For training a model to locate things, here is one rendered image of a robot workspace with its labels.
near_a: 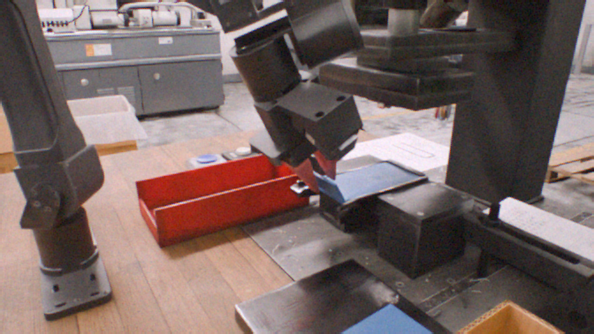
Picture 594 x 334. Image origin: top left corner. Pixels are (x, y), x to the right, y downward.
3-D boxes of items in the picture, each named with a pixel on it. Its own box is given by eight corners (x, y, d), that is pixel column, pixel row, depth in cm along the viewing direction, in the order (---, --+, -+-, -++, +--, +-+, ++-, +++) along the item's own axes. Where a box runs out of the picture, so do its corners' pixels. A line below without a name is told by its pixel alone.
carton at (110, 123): (57, 169, 286) (40, 101, 267) (141, 155, 313) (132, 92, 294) (54, 208, 230) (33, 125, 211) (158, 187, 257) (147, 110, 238)
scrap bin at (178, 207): (140, 214, 65) (134, 180, 62) (274, 180, 77) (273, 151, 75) (160, 248, 55) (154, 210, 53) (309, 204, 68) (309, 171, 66)
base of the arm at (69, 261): (79, 179, 58) (25, 190, 54) (100, 241, 42) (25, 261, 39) (90, 226, 61) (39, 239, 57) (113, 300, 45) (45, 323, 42)
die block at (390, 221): (318, 216, 64) (319, 171, 61) (366, 200, 69) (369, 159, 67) (413, 280, 49) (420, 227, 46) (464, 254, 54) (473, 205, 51)
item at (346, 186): (301, 186, 54) (301, 166, 53) (385, 164, 62) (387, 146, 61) (333, 207, 48) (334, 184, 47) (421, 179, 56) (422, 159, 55)
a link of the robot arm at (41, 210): (96, 155, 50) (55, 155, 50) (56, 184, 42) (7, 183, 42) (105, 201, 53) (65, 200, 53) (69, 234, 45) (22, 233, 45)
